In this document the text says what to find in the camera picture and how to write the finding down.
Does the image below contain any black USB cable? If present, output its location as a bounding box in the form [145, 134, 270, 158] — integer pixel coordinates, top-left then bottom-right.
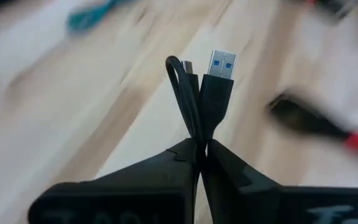
[165, 49, 238, 162]

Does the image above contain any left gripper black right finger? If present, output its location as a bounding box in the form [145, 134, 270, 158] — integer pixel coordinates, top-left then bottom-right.
[201, 139, 358, 224]

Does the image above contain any black cable bundle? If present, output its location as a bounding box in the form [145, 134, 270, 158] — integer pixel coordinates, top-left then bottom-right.
[265, 90, 358, 159]

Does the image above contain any teal cable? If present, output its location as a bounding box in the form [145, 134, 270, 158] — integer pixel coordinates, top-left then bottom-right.
[66, 0, 130, 34]

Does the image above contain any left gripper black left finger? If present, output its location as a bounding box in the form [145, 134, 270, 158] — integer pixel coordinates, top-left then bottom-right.
[27, 138, 199, 224]

